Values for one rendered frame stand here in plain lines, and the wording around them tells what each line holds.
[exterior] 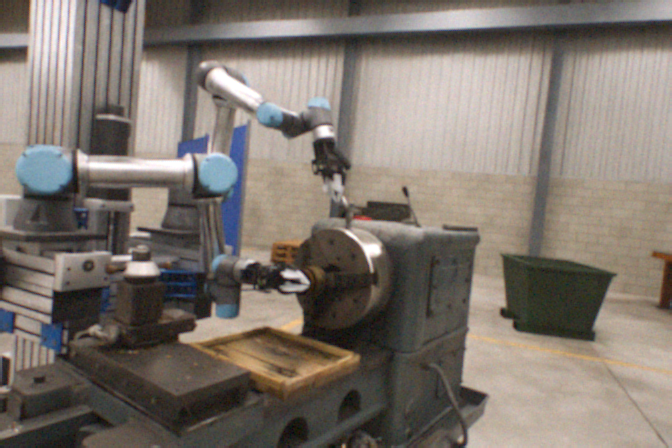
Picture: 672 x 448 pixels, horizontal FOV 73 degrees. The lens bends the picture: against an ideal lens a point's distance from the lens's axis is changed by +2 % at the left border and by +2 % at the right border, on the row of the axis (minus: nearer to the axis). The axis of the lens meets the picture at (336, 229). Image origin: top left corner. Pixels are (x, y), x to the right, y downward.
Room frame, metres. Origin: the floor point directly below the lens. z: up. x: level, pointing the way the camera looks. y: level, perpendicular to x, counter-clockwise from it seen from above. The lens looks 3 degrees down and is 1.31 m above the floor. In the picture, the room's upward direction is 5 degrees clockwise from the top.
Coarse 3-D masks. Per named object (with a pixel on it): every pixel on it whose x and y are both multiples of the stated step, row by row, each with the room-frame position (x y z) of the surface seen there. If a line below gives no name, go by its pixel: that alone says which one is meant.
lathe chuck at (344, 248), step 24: (336, 240) 1.36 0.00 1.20; (360, 240) 1.33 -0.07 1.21; (336, 264) 1.36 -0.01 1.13; (360, 264) 1.31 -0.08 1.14; (384, 264) 1.35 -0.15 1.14; (336, 288) 1.44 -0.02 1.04; (360, 288) 1.30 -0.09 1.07; (384, 288) 1.33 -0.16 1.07; (336, 312) 1.35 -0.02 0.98; (360, 312) 1.30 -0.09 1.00
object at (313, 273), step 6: (300, 270) 1.25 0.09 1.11; (306, 270) 1.26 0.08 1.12; (312, 270) 1.27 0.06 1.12; (318, 270) 1.28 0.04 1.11; (306, 276) 1.24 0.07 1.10; (312, 276) 1.25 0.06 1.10; (318, 276) 1.26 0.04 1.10; (324, 276) 1.28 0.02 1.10; (300, 282) 1.30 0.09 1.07; (312, 282) 1.24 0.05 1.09; (318, 282) 1.26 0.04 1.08; (324, 282) 1.28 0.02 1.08; (306, 288) 1.24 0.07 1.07; (312, 288) 1.25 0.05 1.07; (318, 288) 1.26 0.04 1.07; (324, 288) 1.28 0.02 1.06; (300, 294) 1.25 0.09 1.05; (306, 294) 1.25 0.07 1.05; (312, 294) 1.27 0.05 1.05; (318, 294) 1.29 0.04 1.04
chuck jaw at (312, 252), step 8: (304, 240) 1.39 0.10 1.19; (312, 240) 1.39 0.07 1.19; (304, 248) 1.39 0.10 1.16; (312, 248) 1.37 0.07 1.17; (320, 248) 1.40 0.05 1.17; (304, 256) 1.36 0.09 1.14; (312, 256) 1.34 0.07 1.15; (320, 256) 1.37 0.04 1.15; (304, 264) 1.33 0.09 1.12; (312, 264) 1.32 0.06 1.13; (320, 264) 1.35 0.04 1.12; (328, 264) 1.38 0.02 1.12
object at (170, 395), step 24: (96, 336) 0.98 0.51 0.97; (96, 360) 0.89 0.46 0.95; (120, 360) 0.85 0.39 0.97; (144, 360) 0.86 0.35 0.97; (168, 360) 0.87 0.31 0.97; (192, 360) 0.89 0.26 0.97; (216, 360) 0.90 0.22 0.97; (120, 384) 0.83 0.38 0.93; (144, 384) 0.78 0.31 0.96; (168, 384) 0.76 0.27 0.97; (192, 384) 0.77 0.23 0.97; (216, 384) 0.79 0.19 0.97; (240, 384) 0.84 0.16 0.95; (168, 408) 0.75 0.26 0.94; (192, 408) 0.76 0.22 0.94
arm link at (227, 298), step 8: (216, 288) 1.42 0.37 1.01; (224, 288) 1.36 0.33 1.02; (232, 288) 1.36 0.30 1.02; (240, 288) 1.38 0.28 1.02; (216, 296) 1.38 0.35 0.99; (224, 296) 1.36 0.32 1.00; (232, 296) 1.36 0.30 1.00; (240, 296) 1.39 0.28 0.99; (216, 304) 1.37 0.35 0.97; (224, 304) 1.36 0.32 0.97; (232, 304) 1.36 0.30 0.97; (216, 312) 1.37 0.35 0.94; (224, 312) 1.36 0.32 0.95; (232, 312) 1.36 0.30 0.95
